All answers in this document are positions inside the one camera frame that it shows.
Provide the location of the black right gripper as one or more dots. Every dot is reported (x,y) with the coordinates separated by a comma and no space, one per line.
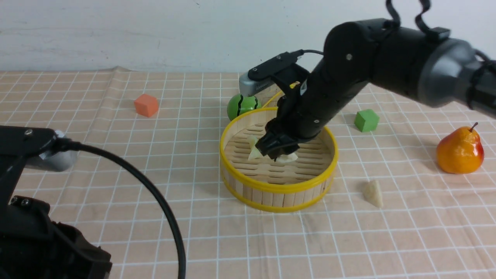
(301,113)

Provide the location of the white dumpling front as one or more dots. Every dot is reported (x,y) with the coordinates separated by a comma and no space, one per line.
(287,158)

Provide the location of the white dumpling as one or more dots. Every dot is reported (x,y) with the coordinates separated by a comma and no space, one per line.
(287,158)
(372,193)

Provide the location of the green dumpling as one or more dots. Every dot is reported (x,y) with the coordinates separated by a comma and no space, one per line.
(254,152)

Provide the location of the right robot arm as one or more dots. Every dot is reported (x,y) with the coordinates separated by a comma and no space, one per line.
(430,68)

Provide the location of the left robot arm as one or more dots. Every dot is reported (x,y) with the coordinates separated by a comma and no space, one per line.
(32,245)

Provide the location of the bamboo steamer tray yellow rim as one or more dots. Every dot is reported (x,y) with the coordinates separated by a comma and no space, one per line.
(268,185)

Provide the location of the bamboo steamer lid yellow rim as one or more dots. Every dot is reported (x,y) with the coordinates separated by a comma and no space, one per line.
(269,98)

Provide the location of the green toy watermelon ball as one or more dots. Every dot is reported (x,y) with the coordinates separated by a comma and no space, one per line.
(239,105)

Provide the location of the green foam cube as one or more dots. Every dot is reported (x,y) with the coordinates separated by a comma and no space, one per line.
(366,120)

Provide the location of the orange foam cube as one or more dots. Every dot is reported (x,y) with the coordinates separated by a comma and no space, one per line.
(146,105)

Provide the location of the beige checkered tablecloth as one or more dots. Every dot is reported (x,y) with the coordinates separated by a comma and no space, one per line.
(433,224)

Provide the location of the orange toy pear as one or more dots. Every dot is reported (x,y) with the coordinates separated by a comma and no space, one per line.
(460,152)

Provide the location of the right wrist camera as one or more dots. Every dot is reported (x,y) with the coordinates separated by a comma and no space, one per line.
(281,70)

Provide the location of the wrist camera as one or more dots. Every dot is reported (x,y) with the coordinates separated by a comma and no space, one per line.
(281,70)
(37,148)

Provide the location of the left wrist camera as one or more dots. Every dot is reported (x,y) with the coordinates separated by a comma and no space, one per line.
(37,148)

